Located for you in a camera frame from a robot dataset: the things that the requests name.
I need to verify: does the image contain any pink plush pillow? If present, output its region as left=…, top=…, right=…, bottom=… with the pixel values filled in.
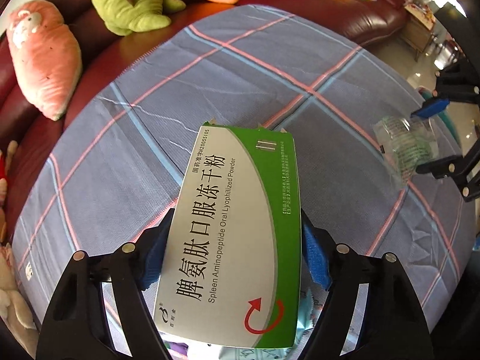
left=7, top=0, right=82, bottom=121

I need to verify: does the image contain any light blue snack wrapper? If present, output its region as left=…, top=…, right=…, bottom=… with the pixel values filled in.
left=218, top=289, right=319, bottom=360

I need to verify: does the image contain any plaid grey tablecloth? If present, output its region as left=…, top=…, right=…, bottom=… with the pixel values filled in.
left=10, top=4, right=472, bottom=360

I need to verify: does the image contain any clear crinkled plastic wrapper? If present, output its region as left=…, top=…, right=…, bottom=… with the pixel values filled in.
left=373, top=116, right=439, bottom=189

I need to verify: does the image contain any white rabbit plush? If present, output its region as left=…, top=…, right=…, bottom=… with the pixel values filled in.
left=0, top=244, right=39, bottom=359

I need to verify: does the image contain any red leather sofa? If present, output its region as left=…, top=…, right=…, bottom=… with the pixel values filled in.
left=0, top=0, right=410, bottom=233

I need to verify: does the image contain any teal trash bin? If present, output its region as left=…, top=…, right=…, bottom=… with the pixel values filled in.
left=416, top=86, right=461, bottom=146

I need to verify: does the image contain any green dinosaur plush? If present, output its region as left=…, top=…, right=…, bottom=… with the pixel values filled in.
left=91, top=0, right=186, bottom=36

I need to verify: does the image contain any wooden side table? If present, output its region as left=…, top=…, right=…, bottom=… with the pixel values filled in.
left=400, top=3, right=436, bottom=61

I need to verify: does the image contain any green white medicine box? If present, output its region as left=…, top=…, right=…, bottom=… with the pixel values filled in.
left=154, top=124, right=302, bottom=349

